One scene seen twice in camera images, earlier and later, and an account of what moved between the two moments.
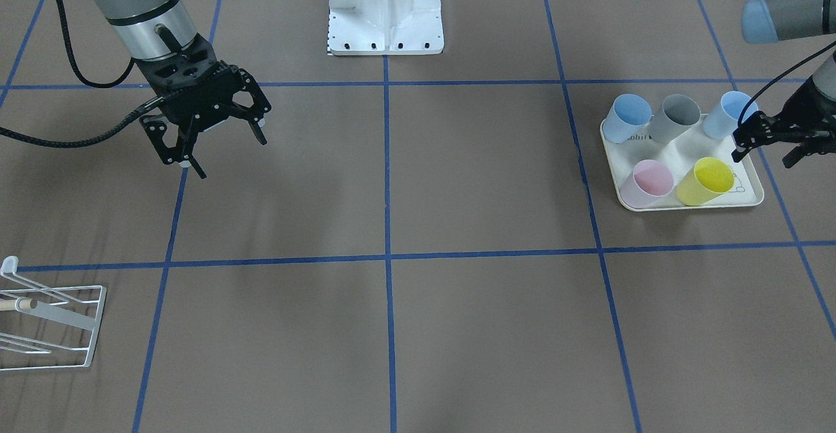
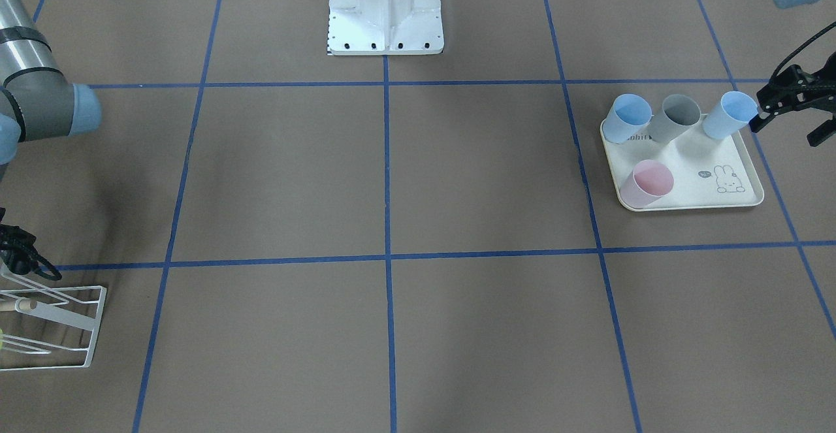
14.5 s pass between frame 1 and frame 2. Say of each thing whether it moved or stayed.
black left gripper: moved
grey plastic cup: stayed
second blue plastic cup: stayed
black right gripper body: moved
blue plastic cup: stayed
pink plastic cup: stayed
